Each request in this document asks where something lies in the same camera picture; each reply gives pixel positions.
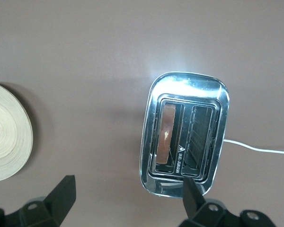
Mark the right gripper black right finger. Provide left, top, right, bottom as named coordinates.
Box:
left=179, top=177, right=275, bottom=227

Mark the white toaster power cord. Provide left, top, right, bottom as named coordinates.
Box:
left=223, top=139, right=284, bottom=156

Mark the slice of brown bread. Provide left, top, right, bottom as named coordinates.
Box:
left=156, top=104, right=177, bottom=165

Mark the round wooden plate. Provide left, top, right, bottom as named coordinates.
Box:
left=0, top=81, right=34, bottom=183

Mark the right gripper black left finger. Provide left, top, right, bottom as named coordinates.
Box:
left=0, top=175, right=76, bottom=227

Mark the chrome and beige toaster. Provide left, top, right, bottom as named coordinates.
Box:
left=139, top=71, right=230, bottom=198

